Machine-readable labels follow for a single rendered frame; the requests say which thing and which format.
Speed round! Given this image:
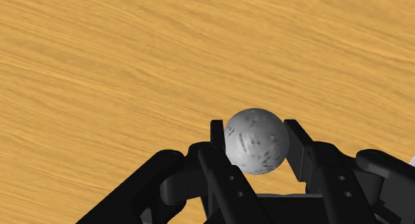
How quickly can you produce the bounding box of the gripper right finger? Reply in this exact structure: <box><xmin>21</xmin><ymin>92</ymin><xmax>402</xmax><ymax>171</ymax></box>
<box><xmin>283</xmin><ymin>118</ymin><xmax>415</xmax><ymax>224</ymax></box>

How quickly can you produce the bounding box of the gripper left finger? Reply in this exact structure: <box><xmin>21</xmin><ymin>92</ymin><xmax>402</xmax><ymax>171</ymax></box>
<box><xmin>74</xmin><ymin>119</ymin><xmax>273</xmax><ymax>224</ymax></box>

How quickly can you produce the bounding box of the grey dimpled ball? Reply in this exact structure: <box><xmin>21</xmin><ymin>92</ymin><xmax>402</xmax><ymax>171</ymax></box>
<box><xmin>223</xmin><ymin>108</ymin><xmax>291</xmax><ymax>176</ymax></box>

